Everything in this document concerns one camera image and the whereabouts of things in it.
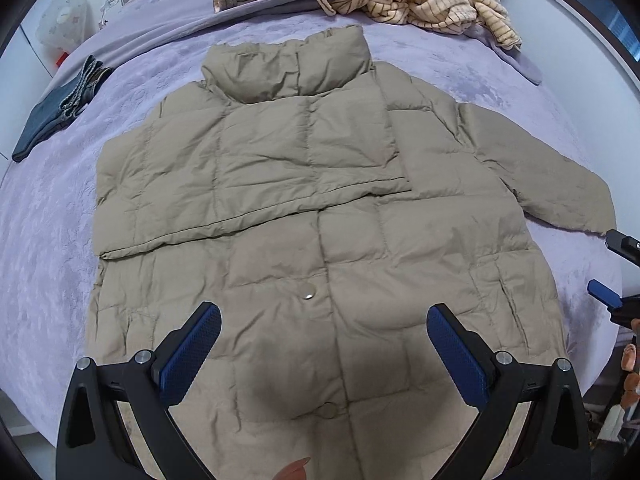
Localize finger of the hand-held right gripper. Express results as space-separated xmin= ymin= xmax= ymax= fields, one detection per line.
xmin=604 ymin=228 xmax=640 ymax=267
xmin=587 ymin=280 xmax=640 ymax=328

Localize blue jeans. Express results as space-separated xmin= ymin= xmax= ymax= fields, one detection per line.
xmin=11 ymin=54 xmax=115 ymax=162

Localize white floral plastic bag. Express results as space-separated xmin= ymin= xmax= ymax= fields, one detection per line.
xmin=36 ymin=0 xmax=98 ymax=53

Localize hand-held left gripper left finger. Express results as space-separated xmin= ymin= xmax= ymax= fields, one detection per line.
xmin=56 ymin=301 xmax=222 ymax=480

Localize person's left hand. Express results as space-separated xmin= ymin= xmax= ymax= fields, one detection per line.
xmin=276 ymin=456 xmax=313 ymax=480

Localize beige puffer jacket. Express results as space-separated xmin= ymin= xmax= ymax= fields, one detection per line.
xmin=82 ymin=27 xmax=617 ymax=480

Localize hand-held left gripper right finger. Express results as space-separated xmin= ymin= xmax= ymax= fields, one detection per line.
xmin=426 ymin=303 xmax=596 ymax=480

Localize dark framed window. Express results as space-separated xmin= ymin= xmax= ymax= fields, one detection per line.
xmin=542 ymin=0 xmax=640 ymax=61

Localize purple embossed bedspread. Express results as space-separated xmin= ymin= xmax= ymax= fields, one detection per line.
xmin=0 ymin=0 xmax=626 ymax=453

